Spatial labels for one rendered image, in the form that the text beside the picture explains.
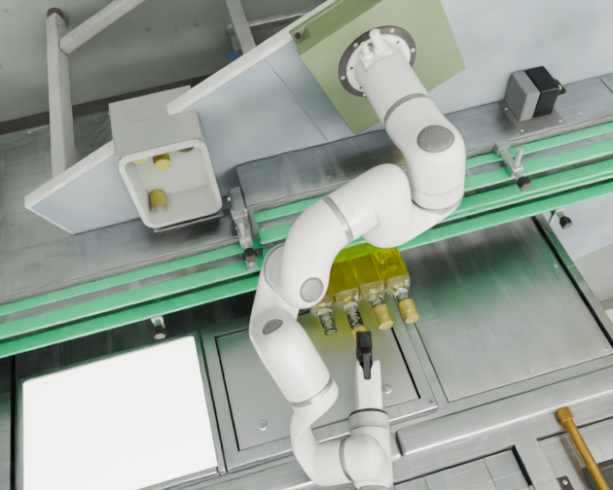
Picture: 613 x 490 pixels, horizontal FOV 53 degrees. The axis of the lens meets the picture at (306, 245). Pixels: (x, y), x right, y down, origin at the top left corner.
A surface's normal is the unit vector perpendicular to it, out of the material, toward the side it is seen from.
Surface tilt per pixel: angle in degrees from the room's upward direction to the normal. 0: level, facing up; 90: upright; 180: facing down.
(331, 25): 90
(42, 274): 90
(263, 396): 90
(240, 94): 0
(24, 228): 90
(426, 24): 2
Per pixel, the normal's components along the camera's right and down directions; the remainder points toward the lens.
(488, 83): 0.26, 0.78
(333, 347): -0.07, -0.57
